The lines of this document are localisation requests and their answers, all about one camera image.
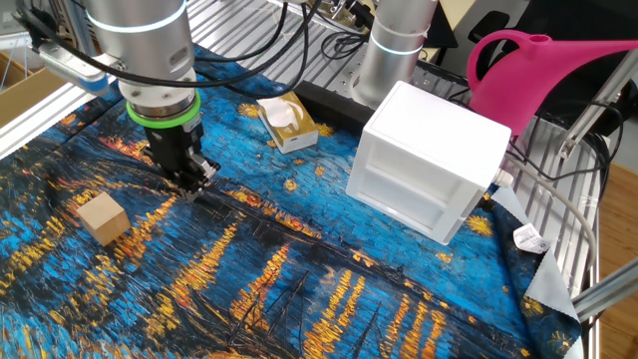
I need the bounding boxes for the white plastic drawer box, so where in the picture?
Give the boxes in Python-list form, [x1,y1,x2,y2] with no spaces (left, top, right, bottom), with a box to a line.
[345,80,514,246]

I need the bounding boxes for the black foam strip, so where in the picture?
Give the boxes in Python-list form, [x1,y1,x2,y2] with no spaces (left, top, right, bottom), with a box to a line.
[293,79,375,136]

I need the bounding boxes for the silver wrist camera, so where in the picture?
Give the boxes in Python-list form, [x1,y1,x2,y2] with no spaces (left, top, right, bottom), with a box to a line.
[37,42,112,97]

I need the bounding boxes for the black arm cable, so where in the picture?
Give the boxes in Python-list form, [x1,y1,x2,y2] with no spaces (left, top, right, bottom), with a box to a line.
[14,0,370,101]

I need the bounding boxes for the black table cable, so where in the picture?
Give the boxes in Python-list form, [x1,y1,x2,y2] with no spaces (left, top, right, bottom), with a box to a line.
[448,87,627,200]

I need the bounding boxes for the green wrist flange ring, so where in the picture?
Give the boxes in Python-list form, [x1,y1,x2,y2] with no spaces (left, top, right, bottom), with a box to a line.
[125,89,202,131]

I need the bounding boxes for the pink watering can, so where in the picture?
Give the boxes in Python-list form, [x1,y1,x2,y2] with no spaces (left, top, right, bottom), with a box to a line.
[466,28,638,137]

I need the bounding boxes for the grey equipment case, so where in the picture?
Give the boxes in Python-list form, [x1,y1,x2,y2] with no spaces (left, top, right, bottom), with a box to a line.
[0,0,51,51]

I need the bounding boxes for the open cardboard box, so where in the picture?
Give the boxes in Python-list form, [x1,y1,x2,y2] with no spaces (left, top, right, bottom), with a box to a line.
[0,52,66,129]

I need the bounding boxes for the blue starry painting tablecloth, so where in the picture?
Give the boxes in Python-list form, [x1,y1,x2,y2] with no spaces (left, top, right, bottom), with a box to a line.
[0,44,584,359]

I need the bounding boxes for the white cloth label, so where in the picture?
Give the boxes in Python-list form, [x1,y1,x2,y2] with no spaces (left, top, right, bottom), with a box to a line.
[511,222,551,254]

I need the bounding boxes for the aluminium frame rail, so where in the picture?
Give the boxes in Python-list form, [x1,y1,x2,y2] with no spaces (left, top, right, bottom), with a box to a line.
[0,74,126,161]

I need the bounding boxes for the aluminium frame post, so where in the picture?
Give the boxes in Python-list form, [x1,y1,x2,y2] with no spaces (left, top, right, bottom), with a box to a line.
[570,258,638,323]
[555,49,638,161]

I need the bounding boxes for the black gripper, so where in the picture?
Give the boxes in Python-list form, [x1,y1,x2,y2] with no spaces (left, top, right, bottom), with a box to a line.
[144,119,221,201]

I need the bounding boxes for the grey box cable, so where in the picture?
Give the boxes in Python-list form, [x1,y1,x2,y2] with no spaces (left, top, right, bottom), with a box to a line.
[502,157,599,280]

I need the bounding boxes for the small wooden block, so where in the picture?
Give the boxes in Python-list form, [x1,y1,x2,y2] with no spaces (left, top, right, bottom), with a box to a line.
[76,190,133,247]

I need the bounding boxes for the gold tissue pack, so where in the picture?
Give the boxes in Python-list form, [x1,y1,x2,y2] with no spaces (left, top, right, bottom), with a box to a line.
[256,91,320,155]

